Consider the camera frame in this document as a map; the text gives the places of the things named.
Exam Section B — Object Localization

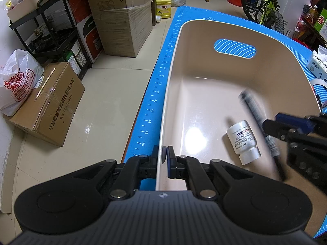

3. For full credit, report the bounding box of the red box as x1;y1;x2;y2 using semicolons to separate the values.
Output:
68;0;92;23

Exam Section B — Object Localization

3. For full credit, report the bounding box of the white plastic bag red print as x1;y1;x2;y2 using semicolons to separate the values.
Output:
0;49;44;116

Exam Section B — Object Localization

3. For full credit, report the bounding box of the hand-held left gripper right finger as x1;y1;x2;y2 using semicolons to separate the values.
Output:
167;145;258;199

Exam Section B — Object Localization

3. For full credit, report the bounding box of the green black bicycle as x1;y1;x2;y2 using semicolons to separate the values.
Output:
241;0;292;35

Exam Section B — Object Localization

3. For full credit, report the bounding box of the white appliance box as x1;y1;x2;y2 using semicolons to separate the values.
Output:
77;14;104;63

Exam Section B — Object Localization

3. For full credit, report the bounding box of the white tissue pack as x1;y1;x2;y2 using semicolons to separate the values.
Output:
306;45;327;82

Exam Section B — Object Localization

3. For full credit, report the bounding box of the black metal cart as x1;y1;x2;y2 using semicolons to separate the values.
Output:
10;0;93;81

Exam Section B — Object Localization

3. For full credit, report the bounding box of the taped flat cardboard box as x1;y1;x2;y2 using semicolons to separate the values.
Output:
3;62;85;147

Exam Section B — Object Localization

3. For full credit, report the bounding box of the open cardboard box with bags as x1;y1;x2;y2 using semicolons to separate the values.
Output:
6;0;69;22

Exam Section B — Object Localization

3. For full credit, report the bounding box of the white medicine bottle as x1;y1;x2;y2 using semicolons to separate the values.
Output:
226;121;261;165

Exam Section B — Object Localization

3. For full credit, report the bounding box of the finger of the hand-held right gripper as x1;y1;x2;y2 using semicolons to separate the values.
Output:
263;119;298;141
275;112;327;134

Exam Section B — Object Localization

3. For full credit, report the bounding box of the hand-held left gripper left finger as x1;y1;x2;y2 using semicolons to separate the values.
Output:
68;145;166;200

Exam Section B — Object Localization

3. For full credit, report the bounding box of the yellow detergent bottle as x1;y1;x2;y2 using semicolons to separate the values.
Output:
155;0;172;19

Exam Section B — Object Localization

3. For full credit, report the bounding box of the blue silicone mat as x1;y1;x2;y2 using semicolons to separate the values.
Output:
123;5;327;238

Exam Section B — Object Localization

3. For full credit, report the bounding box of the green carton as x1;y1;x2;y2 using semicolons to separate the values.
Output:
314;5;327;33

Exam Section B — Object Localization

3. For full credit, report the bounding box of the black marker pen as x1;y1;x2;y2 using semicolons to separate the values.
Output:
238;89;287;182

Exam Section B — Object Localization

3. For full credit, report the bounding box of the beige plastic bin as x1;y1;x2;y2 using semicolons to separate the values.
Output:
155;19;323;192

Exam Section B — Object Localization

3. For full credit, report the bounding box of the large cardboard box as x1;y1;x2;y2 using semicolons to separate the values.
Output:
83;0;153;58

